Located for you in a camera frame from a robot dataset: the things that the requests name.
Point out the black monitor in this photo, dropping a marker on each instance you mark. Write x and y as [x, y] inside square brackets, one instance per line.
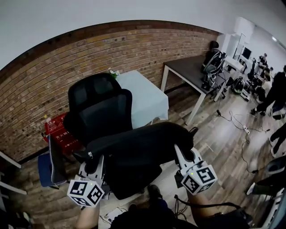
[246, 53]

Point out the person's right forearm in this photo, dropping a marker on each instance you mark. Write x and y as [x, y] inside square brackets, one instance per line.
[200, 208]

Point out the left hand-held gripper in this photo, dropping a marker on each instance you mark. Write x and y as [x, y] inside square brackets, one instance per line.
[85, 193]

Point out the dark desk with white legs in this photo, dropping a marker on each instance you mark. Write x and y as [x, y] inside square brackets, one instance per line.
[187, 67]

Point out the red fire extinguisher box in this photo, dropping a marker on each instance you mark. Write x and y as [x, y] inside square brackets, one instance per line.
[58, 134]

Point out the table with pale blue cloth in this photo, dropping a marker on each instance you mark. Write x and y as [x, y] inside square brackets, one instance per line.
[143, 96]

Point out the white flowers in pot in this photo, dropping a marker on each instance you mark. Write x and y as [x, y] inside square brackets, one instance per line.
[114, 73]

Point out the whiteboard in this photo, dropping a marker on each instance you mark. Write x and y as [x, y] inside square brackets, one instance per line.
[240, 44]

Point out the white power strip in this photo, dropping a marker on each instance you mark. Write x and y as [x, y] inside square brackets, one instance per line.
[112, 216]
[246, 130]

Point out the person's left forearm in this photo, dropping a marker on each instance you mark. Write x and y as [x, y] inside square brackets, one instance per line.
[88, 219]

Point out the black harness rig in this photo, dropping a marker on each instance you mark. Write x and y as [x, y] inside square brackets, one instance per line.
[213, 62]

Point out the blue chair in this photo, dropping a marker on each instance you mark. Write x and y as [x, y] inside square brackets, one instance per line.
[45, 170]

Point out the black mesh office chair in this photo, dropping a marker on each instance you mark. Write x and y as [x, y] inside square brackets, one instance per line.
[100, 105]

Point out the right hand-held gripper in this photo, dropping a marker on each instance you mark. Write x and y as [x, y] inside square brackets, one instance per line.
[201, 179]

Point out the green black shell backpack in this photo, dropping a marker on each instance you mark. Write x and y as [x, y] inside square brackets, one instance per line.
[238, 85]

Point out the person's black clothing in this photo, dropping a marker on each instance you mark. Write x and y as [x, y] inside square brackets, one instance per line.
[152, 214]

